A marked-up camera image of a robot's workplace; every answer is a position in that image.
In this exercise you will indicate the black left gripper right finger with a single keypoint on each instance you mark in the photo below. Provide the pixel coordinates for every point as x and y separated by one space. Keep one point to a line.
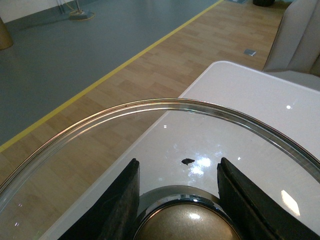
257 215

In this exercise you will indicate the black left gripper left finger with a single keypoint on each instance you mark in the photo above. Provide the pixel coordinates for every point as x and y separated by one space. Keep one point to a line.
113 214

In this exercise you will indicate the glass pot lid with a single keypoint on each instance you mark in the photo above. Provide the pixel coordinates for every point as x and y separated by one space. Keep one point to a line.
178 144

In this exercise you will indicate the metal floor socket plate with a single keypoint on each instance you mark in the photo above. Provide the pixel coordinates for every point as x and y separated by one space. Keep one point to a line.
249 52

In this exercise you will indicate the left beige chair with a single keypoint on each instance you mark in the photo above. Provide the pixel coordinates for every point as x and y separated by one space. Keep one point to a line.
295 53

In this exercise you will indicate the tan cylindrical object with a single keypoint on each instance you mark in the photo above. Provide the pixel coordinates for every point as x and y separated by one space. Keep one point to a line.
6 40

